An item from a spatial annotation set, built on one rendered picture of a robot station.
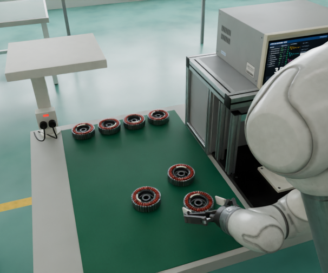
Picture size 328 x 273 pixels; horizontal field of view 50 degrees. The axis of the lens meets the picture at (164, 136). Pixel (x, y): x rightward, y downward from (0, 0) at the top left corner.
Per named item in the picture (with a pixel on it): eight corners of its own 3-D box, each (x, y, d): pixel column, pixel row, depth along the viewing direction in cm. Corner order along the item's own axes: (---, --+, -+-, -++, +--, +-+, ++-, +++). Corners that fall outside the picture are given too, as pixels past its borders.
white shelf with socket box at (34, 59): (117, 154, 161) (106, 59, 136) (33, 171, 152) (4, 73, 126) (104, 117, 189) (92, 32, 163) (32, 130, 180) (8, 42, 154)
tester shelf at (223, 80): (378, 81, 145) (381, 71, 143) (229, 110, 128) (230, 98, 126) (309, 46, 180) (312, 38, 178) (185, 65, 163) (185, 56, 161)
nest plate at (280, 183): (310, 184, 139) (311, 181, 138) (277, 193, 135) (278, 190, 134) (288, 162, 150) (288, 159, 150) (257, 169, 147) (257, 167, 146)
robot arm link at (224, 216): (224, 214, 102) (214, 209, 107) (230, 244, 103) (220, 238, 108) (250, 204, 105) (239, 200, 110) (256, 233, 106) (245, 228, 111)
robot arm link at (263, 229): (228, 246, 102) (265, 234, 107) (260, 266, 88) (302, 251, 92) (222, 210, 102) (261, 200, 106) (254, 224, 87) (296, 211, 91)
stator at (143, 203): (155, 189, 141) (155, 182, 139) (165, 208, 132) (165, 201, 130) (128, 196, 138) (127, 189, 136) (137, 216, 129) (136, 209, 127)
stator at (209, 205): (218, 213, 130) (219, 205, 128) (191, 222, 126) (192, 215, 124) (203, 193, 138) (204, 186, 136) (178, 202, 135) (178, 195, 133)
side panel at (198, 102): (212, 154, 160) (217, 90, 142) (207, 155, 159) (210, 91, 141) (190, 123, 182) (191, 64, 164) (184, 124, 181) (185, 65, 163)
